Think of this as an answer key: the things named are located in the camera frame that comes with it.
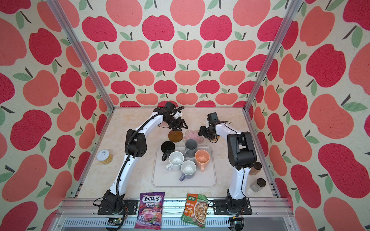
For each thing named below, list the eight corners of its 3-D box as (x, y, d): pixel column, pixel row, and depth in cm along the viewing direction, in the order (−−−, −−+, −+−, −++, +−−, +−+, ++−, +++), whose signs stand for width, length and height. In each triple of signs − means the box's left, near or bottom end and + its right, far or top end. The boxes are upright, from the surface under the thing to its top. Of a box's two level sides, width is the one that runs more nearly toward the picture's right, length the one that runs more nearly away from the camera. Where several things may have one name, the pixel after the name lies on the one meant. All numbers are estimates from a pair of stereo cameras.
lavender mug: (179, 181, 83) (179, 177, 78) (180, 165, 90) (179, 160, 84) (196, 181, 83) (196, 177, 78) (195, 164, 90) (195, 160, 84)
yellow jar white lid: (98, 164, 91) (94, 160, 87) (103, 153, 96) (99, 149, 92) (111, 164, 91) (107, 160, 87) (114, 153, 96) (111, 149, 92)
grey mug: (183, 159, 94) (183, 151, 85) (184, 147, 99) (183, 139, 91) (197, 159, 94) (198, 151, 85) (196, 147, 99) (197, 139, 91)
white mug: (167, 172, 87) (166, 166, 81) (168, 157, 93) (167, 151, 87) (184, 172, 87) (184, 166, 81) (184, 157, 93) (184, 151, 87)
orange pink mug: (195, 174, 86) (196, 169, 80) (194, 155, 95) (195, 149, 88) (209, 174, 86) (211, 169, 80) (207, 155, 95) (209, 149, 88)
